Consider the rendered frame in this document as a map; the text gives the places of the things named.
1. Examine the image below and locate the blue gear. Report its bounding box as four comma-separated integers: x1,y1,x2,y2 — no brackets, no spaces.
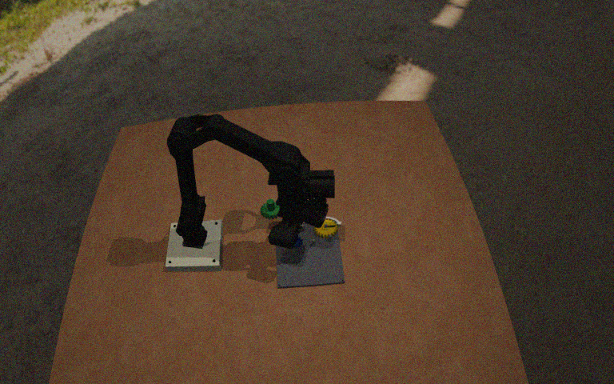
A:
294,235,303,249

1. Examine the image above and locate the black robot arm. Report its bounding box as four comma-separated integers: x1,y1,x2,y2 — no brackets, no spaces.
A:
167,114,335,249

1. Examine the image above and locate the green gear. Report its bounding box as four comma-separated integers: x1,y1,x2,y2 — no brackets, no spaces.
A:
261,199,280,220

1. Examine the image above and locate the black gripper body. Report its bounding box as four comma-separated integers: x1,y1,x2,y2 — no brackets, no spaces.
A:
268,187,312,249

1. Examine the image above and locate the yellow gear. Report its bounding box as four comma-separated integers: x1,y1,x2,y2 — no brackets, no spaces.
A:
314,219,338,238

